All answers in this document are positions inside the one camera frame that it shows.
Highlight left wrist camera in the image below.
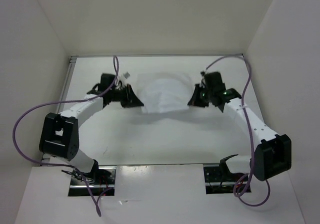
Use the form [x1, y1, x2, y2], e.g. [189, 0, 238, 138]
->
[120, 72, 131, 81]

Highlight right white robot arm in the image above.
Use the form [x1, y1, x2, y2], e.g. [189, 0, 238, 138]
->
[188, 71, 292, 181]

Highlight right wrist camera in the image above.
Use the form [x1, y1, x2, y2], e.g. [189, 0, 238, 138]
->
[223, 88, 242, 100]

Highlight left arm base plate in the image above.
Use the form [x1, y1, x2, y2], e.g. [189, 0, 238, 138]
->
[63, 166, 117, 197]

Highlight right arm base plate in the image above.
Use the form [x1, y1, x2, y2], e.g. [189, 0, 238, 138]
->
[203, 164, 244, 195]

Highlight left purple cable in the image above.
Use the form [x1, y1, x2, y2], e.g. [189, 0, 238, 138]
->
[12, 56, 120, 217]

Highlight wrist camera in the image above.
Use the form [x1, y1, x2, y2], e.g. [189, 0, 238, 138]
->
[223, 88, 242, 100]
[120, 72, 131, 81]

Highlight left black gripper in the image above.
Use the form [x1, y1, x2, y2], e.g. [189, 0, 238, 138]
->
[109, 83, 144, 108]

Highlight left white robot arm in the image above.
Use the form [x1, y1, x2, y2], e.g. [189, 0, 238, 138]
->
[39, 72, 143, 184]

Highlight white skirt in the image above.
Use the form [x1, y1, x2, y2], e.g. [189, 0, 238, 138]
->
[134, 72, 193, 114]

